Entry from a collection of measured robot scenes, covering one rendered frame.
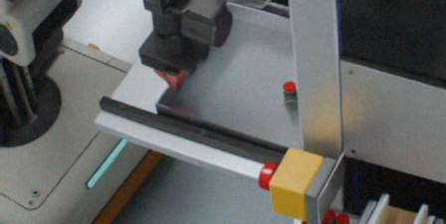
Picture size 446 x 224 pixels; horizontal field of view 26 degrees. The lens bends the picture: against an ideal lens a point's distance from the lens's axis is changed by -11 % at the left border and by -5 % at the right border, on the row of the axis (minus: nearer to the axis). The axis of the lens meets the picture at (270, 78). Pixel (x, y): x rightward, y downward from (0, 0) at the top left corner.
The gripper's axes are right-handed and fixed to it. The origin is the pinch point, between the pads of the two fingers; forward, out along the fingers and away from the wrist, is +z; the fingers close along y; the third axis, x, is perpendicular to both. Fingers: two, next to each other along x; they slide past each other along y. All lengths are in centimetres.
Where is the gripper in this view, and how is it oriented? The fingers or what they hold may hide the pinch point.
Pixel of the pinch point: (177, 86)
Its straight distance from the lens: 173.9
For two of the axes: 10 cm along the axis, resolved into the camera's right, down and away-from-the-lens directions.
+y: 9.0, 3.0, -3.0
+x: 4.3, -6.7, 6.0
